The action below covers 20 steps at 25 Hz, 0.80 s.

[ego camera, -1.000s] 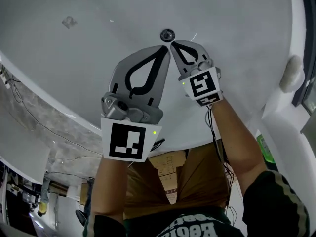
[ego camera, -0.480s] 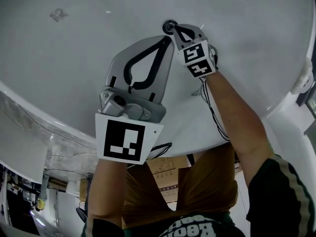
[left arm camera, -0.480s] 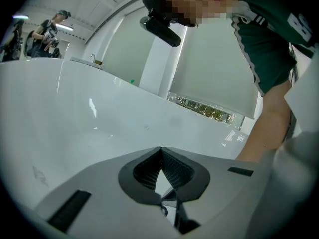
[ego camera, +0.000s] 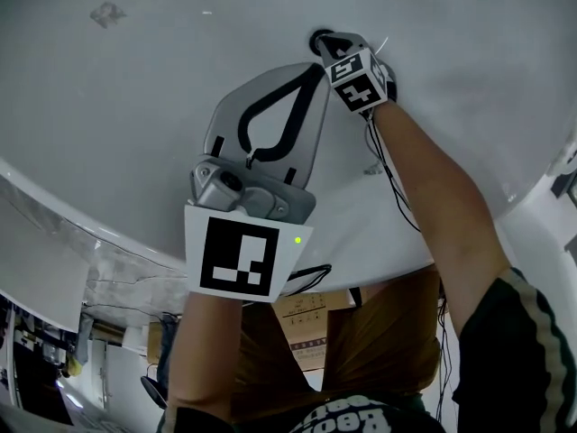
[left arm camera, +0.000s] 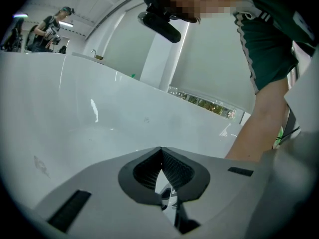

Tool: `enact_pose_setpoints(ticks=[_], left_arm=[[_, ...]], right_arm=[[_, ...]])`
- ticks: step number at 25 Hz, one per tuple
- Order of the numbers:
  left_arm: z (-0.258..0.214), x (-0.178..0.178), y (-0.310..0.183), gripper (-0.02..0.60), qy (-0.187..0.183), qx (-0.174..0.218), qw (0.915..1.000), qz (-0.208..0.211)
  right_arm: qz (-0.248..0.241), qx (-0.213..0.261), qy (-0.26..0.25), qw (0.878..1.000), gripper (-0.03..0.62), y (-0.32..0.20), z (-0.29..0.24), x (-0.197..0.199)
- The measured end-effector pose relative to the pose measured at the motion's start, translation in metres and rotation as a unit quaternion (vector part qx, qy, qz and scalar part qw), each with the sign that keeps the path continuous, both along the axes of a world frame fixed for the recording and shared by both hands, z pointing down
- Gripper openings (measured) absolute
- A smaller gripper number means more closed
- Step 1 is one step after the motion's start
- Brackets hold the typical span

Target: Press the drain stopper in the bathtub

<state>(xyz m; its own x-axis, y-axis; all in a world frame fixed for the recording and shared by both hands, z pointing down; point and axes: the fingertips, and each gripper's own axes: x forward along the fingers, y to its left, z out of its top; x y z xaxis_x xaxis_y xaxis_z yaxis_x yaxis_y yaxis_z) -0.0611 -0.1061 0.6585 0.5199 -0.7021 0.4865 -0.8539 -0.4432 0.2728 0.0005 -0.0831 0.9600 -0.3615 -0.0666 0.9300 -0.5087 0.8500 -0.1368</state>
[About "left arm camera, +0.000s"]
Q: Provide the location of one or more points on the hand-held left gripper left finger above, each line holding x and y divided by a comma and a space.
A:
99, 183

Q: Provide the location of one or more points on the person's right forearm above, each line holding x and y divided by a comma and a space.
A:
261, 123

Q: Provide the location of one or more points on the white roller blind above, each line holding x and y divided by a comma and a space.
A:
129, 46
211, 58

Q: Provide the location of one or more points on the black head-mounted camera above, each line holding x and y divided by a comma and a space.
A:
162, 29

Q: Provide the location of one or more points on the small brown box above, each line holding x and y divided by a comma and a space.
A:
99, 57

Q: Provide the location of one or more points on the long ceiling light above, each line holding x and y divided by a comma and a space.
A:
66, 23

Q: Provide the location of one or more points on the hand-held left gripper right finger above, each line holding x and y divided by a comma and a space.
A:
229, 188

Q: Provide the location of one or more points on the green printed T-shirt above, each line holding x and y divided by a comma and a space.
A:
269, 46

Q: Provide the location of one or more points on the white bathtub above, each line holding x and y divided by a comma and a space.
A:
74, 108

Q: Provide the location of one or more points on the chrome faucet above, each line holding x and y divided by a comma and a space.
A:
93, 52

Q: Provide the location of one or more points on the white sink counter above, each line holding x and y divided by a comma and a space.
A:
84, 57

